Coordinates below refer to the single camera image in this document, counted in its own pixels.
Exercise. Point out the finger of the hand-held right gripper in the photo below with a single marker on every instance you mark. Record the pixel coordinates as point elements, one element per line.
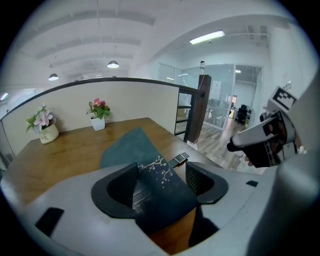
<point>252,136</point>
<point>262,157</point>

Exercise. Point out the dark blue blossom print notebook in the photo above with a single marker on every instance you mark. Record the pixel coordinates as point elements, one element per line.
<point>160,190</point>

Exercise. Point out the white security camera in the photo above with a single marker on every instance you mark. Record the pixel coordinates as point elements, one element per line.
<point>202,66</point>

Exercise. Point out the dark wooden post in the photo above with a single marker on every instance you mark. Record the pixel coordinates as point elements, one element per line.
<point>200,110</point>

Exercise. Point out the round cream pot pink flowers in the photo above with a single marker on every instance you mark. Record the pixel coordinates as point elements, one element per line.
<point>47,130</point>

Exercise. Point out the black metal frame rack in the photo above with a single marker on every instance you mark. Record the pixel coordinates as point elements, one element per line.
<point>183,112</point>

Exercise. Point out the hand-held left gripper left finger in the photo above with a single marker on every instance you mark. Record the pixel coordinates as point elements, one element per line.
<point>117,197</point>

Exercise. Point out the long ceiling light panel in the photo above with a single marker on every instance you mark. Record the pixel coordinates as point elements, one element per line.
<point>206,37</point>

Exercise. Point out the dome pendant lamp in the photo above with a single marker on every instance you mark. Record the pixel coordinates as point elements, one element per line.
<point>53,77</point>
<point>113,64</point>

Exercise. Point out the beige desk partition black rim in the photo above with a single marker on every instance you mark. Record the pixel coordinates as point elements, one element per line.
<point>100,100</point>

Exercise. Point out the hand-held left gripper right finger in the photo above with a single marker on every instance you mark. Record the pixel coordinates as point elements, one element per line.
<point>200,185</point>

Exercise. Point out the glass office partition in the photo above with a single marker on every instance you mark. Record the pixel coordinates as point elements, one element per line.
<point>220,95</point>

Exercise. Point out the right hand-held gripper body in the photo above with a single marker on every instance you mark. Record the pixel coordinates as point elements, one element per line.
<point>282,117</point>

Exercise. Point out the square white pot red flowers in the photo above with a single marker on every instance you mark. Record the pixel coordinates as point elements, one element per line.
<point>98,116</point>

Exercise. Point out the black office chair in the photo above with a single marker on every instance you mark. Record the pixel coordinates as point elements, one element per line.
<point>241,112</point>

